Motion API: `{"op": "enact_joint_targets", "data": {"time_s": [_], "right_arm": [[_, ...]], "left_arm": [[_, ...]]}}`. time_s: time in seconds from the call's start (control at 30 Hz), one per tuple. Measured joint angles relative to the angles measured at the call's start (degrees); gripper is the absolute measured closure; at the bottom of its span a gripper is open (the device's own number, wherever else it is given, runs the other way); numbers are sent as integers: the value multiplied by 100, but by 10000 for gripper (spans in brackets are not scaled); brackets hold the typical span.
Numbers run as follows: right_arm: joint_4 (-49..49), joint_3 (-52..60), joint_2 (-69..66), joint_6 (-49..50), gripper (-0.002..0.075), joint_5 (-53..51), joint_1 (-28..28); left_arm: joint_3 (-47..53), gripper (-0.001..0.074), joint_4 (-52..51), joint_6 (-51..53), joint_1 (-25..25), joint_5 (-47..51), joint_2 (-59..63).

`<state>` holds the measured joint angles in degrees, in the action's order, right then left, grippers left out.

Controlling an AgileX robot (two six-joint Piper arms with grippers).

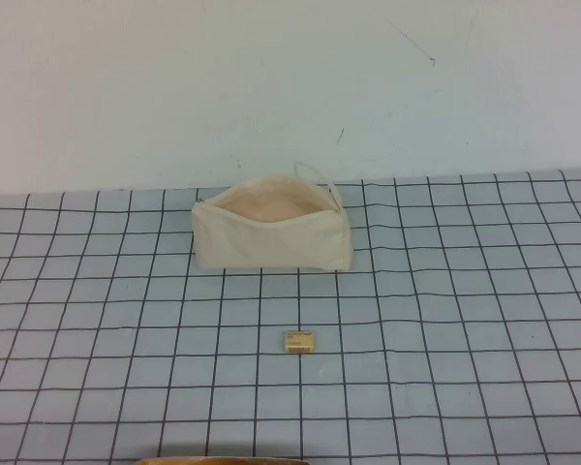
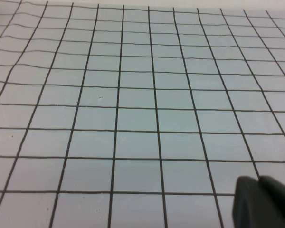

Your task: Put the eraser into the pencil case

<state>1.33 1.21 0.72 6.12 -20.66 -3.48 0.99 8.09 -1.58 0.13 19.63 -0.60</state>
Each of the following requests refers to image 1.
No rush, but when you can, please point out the orange brown rounded object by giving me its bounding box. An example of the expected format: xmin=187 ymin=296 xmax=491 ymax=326
xmin=136 ymin=455 xmax=312 ymax=465

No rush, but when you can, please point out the cream fabric pencil case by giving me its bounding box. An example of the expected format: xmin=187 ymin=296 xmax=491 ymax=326
xmin=191 ymin=161 xmax=353 ymax=271

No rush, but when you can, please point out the blue checkered tablecloth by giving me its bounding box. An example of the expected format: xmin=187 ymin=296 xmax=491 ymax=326
xmin=0 ymin=166 xmax=581 ymax=465

